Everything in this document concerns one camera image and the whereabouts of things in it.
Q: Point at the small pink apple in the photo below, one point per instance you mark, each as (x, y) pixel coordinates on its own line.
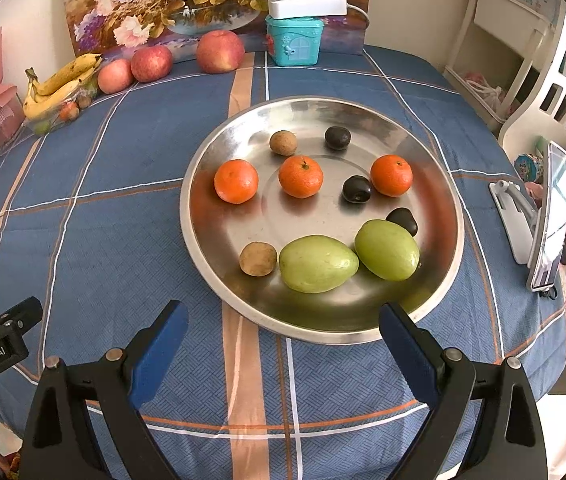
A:
(115, 75)

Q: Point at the round cartoon tin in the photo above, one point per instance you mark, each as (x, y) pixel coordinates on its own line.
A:
(528, 165)

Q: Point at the blue plaid tablecloth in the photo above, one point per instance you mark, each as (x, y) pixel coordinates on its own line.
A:
(113, 210)

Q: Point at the teal plastic house box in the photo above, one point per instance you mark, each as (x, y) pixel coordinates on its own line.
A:
(294, 42)

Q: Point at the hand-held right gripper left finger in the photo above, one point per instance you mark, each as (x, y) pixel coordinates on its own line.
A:
(163, 355)

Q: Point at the white wooden shelf unit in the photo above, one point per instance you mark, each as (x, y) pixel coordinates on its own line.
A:
(528, 60)

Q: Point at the small brown longan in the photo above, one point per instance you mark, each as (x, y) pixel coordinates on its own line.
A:
(283, 142)
(258, 258)

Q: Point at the tablet with white edge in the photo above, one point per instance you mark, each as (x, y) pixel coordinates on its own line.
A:
(550, 215)

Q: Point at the yellow banana bunch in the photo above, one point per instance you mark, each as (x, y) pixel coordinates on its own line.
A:
(60, 85)

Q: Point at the pink white bag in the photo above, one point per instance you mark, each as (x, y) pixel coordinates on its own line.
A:
(483, 91)

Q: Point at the green jujube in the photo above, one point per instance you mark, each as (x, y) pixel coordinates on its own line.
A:
(387, 250)
(318, 263)

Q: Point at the medium red apple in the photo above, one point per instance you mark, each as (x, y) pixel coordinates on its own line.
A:
(151, 62)

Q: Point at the round stainless steel plate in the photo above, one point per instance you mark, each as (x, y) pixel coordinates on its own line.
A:
(313, 215)

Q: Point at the floral painting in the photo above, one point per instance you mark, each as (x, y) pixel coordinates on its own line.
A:
(163, 5)

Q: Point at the dark purple plum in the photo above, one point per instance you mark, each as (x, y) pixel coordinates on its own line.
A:
(403, 220)
(357, 189)
(338, 137)

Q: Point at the large red apple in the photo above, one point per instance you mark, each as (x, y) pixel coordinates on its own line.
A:
(220, 51)

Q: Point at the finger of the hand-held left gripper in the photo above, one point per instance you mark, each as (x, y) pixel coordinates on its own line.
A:
(18, 312)

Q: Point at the orange tangerine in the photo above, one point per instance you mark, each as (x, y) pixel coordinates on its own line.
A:
(301, 176)
(391, 175)
(236, 181)

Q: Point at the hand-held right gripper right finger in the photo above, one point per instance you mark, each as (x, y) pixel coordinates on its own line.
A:
(408, 355)

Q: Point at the clear glass fruit bowl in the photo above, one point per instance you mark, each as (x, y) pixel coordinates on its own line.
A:
(55, 119)

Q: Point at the white power strip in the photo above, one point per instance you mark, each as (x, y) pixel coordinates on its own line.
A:
(308, 7)

